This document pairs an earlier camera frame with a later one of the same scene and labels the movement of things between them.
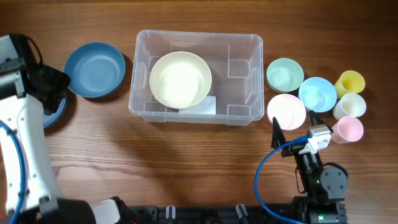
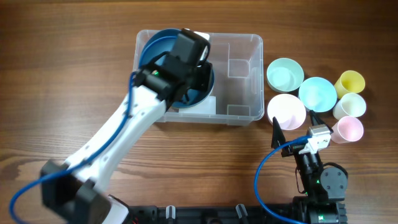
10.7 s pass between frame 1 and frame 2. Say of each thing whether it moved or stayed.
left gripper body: moved
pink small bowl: stayed
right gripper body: stayed
